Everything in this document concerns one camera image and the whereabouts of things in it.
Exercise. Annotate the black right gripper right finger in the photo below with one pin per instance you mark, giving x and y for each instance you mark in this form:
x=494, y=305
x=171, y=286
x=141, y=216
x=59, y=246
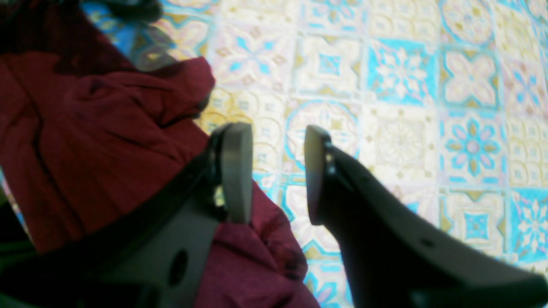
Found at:
x=392, y=257

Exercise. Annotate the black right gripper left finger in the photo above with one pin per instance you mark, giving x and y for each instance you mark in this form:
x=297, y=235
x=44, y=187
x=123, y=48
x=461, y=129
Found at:
x=155, y=256

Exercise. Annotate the dark red t-shirt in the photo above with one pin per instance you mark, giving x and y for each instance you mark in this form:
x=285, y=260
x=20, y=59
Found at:
x=86, y=138

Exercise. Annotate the patterned colourful tablecloth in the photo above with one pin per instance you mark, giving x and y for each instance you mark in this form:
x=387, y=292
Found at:
x=444, y=100

